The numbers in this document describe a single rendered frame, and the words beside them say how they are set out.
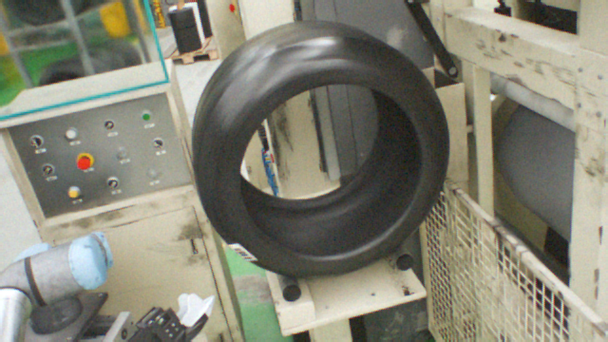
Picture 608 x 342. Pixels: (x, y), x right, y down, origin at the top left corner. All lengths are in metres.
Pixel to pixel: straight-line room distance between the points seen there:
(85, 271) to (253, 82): 0.56
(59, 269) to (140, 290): 0.84
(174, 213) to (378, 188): 0.77
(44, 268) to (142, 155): 0.72
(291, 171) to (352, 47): 0.55
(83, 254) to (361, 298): 0.66
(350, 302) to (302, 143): 0.45
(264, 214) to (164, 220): 0.57
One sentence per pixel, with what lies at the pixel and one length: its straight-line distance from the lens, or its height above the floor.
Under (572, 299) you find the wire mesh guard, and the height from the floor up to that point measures 1.00.
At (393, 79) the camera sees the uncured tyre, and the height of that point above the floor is 1.36.
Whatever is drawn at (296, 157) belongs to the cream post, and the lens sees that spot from 1.59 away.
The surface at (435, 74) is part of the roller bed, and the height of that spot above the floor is 1.18.
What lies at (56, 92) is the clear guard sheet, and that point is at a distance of 1.90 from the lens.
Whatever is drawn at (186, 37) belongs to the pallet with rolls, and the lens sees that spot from 7.88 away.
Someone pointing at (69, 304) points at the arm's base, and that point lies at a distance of 1.84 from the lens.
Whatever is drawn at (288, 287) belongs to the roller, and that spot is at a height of 0.92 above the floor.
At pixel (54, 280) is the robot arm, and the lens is 1.34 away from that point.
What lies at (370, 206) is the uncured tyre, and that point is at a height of 0.95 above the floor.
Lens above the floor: 1.71
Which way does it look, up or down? 25 degrees down
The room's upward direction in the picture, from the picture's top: 11 degrees counter-clockwise
